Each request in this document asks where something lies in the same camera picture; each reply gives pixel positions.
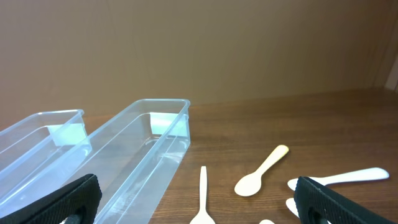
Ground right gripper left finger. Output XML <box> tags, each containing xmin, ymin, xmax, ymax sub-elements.
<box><xmin>1</xmin><ymin>174</ymin><xmax>102</xmax><ymax>224</ymax></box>

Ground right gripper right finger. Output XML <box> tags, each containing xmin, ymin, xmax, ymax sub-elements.
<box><xmin>294</xmin><ymin>176</ymin><xmax>394</xmax><ymax>224</ymax></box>

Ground left clear plastic container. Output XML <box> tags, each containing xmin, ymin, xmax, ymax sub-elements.
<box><xmin>1</xmin><ymin>110</ymin><xmax>92</xmax><ymax>216</ymax></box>

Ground clear plastic container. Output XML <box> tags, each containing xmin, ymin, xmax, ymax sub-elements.
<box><xmin>65</xmin><ymin>99</ymin><xmax>191</xmax><ymax>223</ymax></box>
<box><xmin>1</xmin><ymin>110</ymin><xmax>92</xmax><ymax>216</ymax></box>

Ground right clear plastic container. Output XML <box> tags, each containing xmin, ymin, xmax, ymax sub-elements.
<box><xmin>65</xmin><ymin>99</ymin><xmax>191</xmax><ymax>223</ymax></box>

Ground white spoon far right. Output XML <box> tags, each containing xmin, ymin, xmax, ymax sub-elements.
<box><xmin>285</xmin><ymin>198</ymin><xmax>299</xmax><ymax>217</ymax></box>

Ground white spoon near gripper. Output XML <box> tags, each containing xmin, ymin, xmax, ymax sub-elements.
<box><xmin>259</xmin><ymin>219</ymin><xmax>275</xmax><ymax>224</ymax></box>

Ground light blue plastic spoon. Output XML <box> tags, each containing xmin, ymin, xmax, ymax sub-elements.
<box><xmin>287</xmin><ymin>167</ymin><xmax>390</xmax><ymax>192</ymax></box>

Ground yellow plastic spoon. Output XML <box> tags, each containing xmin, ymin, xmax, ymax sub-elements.
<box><xmin>234</xmin><ymin>145</ymin><xmax>289</xmax><ymax>197</ymax></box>

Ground thin white spoon left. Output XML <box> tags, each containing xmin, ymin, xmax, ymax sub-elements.
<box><xmin>190</xmin><ymin>166</ymin><xmax>215</xmax><ymax>224</ymax></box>

